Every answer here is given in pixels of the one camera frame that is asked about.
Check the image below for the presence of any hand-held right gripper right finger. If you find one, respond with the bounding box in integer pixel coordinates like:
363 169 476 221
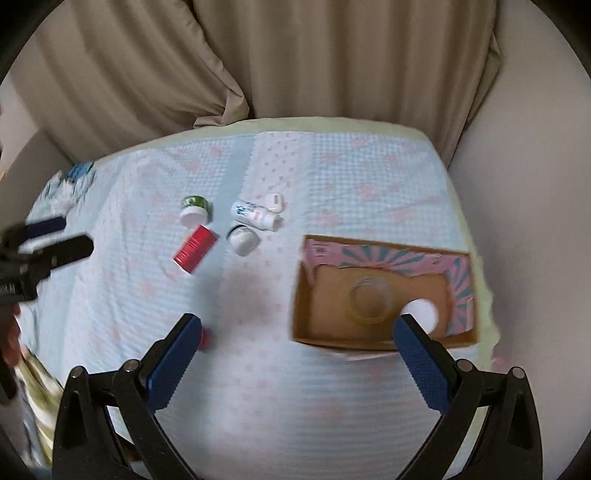
393 314 543 480

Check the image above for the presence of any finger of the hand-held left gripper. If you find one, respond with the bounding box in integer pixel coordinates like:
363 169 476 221
18 235 95 280
1 216 67 252

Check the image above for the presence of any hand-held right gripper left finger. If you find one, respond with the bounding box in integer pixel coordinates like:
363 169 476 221
52 313 203 480

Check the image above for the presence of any white round lid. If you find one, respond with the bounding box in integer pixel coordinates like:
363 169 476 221
400 299 439 334

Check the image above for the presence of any cardboard box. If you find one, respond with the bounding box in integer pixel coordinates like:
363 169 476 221
290 234 480 350

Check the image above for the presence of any clear tape roll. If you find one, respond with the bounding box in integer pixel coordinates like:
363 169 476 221
348 276 393 321

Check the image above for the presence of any red cylindrical can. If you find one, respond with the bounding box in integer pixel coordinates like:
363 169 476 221
172 224 219 276

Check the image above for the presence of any green jar with white lid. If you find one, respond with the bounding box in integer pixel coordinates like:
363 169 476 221
180 195 212 228

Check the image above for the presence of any small white jar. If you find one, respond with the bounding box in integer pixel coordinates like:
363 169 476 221
226 224 259 257

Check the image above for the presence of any white printed bottle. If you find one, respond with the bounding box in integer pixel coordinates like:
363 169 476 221
230 199 284 231

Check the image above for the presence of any person's left hand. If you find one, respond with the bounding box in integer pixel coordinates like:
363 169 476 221
0 302 24 367

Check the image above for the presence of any blue white printed cloth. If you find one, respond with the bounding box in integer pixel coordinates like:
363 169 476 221
36 161 97 217

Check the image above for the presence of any green white striped cloth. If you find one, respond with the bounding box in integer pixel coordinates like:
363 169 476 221
17 346 65 467

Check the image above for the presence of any light blue patterned blanket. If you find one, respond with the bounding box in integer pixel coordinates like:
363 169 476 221
18 116 502 480

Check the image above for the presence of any beige curtain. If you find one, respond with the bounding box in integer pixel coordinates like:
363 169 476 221
18 0 504 162

